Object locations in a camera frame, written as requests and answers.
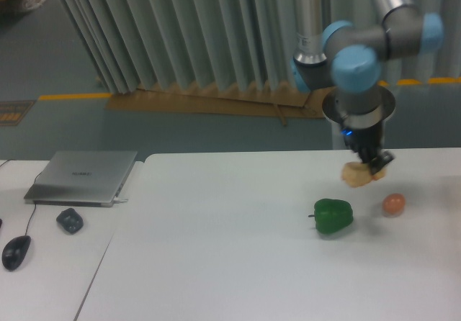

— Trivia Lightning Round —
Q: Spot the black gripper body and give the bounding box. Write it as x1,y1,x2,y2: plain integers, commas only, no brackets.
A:
341,121,383,158

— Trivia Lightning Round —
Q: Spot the pale bread loaf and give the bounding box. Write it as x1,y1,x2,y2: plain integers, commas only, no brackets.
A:
341,162,387,188

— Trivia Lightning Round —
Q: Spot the black computer mouse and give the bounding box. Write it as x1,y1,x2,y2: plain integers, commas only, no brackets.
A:
1,235,32,271

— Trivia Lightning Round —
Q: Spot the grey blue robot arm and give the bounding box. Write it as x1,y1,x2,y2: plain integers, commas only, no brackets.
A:
292,0,444,175

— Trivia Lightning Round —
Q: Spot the brown egg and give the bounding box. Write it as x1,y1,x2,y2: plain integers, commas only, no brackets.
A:
382,193,406,217

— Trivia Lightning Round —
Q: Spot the green bell pepper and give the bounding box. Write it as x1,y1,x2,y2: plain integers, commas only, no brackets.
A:
310,199,354,235

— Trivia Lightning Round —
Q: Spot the brown cardboard sheet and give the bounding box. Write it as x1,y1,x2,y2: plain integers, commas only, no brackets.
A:
106,81,333,126

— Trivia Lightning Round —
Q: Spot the grey green pleated curtain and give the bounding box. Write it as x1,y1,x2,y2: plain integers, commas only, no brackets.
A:
45,0,461,98

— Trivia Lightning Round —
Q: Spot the white usb plug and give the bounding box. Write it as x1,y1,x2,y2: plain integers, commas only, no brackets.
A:
113,197,128,204

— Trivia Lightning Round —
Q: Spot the silver closed laptop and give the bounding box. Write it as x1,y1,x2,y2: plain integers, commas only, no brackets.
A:
24,150,138,207

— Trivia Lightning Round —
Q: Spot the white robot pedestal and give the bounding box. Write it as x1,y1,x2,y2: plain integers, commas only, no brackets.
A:
322,86,395,150

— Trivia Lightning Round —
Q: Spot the black mouse cable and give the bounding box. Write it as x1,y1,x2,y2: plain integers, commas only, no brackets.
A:
0,158,51,238

